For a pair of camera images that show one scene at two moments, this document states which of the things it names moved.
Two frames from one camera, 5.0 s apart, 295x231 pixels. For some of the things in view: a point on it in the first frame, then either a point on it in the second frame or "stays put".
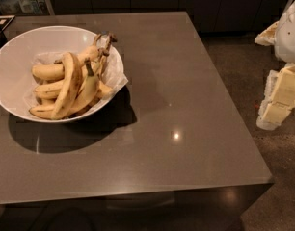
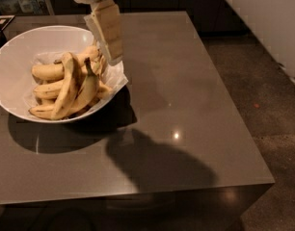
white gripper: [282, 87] → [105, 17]
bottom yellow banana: [43, 111] stays put
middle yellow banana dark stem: [90, 89] stays put
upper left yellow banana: [56, 70] stays put
